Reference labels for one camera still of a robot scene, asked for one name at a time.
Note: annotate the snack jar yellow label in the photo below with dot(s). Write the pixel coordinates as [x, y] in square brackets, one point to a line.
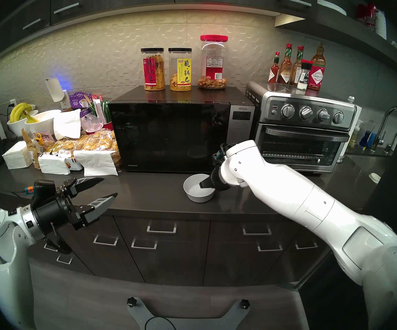
[180, 71]

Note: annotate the clear jar red lid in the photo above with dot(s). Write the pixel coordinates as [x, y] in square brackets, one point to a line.
[213, 63]

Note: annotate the large Tabasco sauce bottle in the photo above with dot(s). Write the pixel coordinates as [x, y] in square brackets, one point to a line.
[317, 71]

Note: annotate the white paper cup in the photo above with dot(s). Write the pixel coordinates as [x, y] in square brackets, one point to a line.
[374, 177]

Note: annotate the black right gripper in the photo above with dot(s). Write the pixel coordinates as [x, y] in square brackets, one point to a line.
[219, 178]

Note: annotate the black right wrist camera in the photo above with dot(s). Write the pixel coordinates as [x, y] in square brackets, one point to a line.
[220, 154]

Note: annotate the snack jar pink label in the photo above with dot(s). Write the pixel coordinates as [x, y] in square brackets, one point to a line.
[153, 71]

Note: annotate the chrome sink faucet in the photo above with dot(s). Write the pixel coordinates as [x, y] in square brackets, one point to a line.
[387, 118]

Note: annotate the small white bowl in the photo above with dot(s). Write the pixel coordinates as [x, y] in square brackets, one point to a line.
[193, 191]

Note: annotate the stainless steel toaster oven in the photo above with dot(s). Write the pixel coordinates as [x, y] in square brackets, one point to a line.
[308, 102]

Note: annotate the white box tricolour mark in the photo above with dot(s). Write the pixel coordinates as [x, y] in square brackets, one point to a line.
[74, 164]

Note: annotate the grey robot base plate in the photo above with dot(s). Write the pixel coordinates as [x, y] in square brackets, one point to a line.
[140, 317]

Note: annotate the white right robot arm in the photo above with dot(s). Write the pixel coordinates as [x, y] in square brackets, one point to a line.
[288, 195]

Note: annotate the black lid spice shaker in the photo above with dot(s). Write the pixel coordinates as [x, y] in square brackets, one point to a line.
[304, 76]

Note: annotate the black base knob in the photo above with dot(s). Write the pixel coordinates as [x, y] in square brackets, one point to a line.
[131, 302]
[244, 304]

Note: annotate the white wall outlet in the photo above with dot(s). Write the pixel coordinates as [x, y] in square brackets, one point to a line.
[66, 100]
[13, 103]

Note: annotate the white can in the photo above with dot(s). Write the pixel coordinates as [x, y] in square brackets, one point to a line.
[380, 23]

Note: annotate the small red hot sauce bottle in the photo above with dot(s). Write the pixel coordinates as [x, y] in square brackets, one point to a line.
[273, 71]

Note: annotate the small white tissue pack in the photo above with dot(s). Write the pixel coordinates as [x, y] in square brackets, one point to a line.
[52, 164]

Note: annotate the clear soap bottle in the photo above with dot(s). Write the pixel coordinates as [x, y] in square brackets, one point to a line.
[355, 136]

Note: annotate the white wall night light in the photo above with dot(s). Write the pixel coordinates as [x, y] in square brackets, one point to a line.
[54, 90]

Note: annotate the large white tissue sheet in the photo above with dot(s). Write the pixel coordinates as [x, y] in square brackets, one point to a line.
[95, 162]

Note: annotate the dark wall shelf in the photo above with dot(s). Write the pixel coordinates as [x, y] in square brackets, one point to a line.
[339, 26]

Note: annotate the white plate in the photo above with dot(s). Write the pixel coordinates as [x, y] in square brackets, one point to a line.
[331, 6]

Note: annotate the crumpled white paper napkin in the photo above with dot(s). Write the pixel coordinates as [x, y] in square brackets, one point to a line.
[67, 124]

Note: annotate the basket of wrapped cakes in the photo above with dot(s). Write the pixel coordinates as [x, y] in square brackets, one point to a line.
[98, 142]

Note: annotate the stack of red cups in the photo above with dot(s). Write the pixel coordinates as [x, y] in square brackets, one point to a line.
[366, 16]

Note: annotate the black silver microwave oven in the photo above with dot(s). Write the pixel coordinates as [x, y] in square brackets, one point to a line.
[241, 126]

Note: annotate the bunch of drink sachets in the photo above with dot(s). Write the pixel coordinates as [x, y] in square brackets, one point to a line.
[99, 109]

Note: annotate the brown hot sauce bottle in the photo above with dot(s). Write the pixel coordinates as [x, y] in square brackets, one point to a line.
[285, 71]

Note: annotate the white fruit bowl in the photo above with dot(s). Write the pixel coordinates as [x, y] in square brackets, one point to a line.
[14, 128]

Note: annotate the green hot sauce bottle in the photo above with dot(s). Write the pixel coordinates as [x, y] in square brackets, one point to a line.
[297, 66]

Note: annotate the white napkin stack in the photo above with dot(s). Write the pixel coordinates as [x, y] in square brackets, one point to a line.
[16, 155]

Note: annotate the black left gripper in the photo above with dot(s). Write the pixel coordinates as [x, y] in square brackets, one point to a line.
[52, 210]

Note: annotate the bunch of yellow bananas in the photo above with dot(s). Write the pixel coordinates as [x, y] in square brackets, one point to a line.
[17, 111]

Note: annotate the large white bowl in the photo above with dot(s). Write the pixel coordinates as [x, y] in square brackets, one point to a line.
[45, 121]

